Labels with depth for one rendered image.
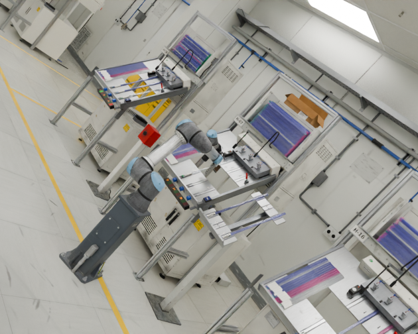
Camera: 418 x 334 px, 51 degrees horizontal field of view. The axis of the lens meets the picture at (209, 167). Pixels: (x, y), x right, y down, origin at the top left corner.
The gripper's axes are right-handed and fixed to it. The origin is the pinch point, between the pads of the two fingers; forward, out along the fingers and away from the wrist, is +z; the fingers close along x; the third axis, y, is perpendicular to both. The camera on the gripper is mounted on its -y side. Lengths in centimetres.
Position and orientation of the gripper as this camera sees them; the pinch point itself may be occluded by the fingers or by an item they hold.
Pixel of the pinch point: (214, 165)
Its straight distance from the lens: 352.4
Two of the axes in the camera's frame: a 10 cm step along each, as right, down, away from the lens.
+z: 1.2, 6.7, 7.3
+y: 8.5, -4.5, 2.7
